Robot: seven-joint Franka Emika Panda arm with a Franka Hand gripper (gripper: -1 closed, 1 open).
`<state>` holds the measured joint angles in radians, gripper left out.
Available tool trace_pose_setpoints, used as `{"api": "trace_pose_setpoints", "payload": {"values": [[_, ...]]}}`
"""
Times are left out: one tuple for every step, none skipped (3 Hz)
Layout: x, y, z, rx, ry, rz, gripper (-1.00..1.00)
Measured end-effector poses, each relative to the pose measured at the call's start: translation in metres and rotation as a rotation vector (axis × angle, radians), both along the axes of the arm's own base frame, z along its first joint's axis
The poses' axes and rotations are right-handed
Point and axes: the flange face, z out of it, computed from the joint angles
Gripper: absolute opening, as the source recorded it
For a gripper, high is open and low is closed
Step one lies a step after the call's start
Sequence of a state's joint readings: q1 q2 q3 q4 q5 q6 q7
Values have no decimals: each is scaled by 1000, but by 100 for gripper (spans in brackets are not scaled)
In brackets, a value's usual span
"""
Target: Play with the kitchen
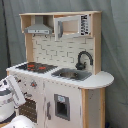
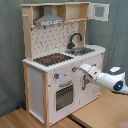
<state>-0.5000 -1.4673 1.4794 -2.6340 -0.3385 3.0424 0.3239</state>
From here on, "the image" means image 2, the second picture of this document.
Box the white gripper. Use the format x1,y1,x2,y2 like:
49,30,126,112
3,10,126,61
80,64,100,80

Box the oven door with handle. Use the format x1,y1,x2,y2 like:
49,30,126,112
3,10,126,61
56,80,74,111

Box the white microwave door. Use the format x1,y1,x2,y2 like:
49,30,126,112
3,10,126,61
89,3,109,21

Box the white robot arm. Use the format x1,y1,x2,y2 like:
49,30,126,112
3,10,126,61
80,64,128,95

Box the wooden toy kitchen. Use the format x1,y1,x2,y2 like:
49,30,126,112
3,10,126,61
22,2,105,127

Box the white dishwasher cabinet door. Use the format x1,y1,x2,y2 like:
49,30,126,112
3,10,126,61
79,57,102,107

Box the grey toy sink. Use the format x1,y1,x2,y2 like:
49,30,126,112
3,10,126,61
66,47,94,56

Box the black toy faucet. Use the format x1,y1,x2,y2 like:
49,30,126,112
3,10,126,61
67,33,82,49

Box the black stovetop red burners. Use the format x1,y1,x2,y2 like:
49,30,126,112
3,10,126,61
34,53,71,66

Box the grey range hood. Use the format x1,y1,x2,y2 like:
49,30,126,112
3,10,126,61
35,5,64,27

